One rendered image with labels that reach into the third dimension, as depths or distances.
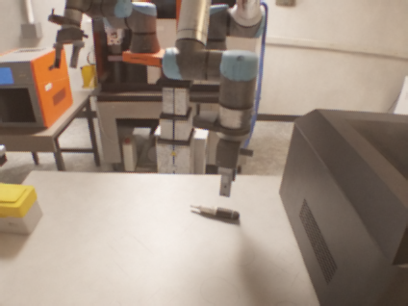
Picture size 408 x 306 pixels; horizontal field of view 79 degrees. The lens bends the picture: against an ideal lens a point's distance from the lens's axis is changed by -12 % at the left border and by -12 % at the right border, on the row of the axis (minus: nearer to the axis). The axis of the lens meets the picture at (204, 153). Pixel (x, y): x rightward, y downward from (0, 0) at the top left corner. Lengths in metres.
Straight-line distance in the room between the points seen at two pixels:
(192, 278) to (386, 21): 3.66
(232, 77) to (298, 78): 3.01
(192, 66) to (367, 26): 3.26
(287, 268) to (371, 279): 0.26
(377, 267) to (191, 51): 0.56
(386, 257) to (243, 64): 0.40
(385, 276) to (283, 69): 3.12
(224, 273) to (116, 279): 0.24
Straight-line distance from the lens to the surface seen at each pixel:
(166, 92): 1.34
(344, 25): 3.64
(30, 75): 1.77
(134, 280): 0.65
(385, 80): 4.12
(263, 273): 0.67
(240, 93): 0.56
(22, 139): 1.87
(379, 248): 0.46
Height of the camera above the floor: 1.44
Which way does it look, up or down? 31 degrees down
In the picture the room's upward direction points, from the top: 3 degrees clockwise
